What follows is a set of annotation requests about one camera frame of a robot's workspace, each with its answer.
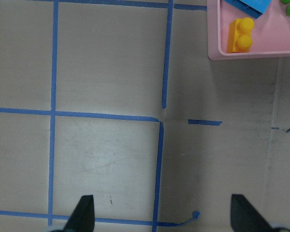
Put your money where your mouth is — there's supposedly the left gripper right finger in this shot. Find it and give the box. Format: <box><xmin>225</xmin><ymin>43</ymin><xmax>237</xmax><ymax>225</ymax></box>
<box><xmin>230</xmin><ymin>194</ymin><xmax>290</xmax><ymax>232</ymax></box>

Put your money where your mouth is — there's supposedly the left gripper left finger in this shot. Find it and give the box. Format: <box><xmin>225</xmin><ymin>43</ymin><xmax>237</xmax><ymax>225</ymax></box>
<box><xmin>44</xmin><ymin>195</ymin><xmax>95</xmax><ymax>232</ymax></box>

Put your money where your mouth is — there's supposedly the yellow toy block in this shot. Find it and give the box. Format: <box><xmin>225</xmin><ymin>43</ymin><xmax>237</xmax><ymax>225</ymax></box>
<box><xmin>227</xmin><ymin>17</ymin><xmax>255</xmax><ymax>53</ymax></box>

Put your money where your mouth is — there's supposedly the blue toy block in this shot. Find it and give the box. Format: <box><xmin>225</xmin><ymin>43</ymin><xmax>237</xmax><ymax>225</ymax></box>
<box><xmin>225</xmin><ymin>0</ymin><xmax>271</xmax><ymax>19</ymax></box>

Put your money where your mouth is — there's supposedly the pink plastic box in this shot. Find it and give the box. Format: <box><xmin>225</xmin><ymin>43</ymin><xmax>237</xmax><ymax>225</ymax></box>
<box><xmin>207</xmin><ymin>0</ymin><xmax>290</xmax><ymax>60</ymax></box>

